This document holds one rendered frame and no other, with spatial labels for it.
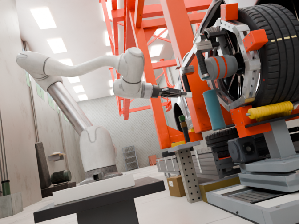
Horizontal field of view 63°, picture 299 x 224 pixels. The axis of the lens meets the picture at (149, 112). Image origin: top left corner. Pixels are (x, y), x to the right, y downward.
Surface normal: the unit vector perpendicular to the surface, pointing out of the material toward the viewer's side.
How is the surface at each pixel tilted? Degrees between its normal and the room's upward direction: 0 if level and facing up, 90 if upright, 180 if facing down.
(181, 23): 90
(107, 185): 90
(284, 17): 72
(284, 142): 90
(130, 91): 141
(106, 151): 88
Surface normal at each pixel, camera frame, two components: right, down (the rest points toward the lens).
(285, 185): -0.97, 0.19
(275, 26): 0.07, -0.37
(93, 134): 0.02, -0.57
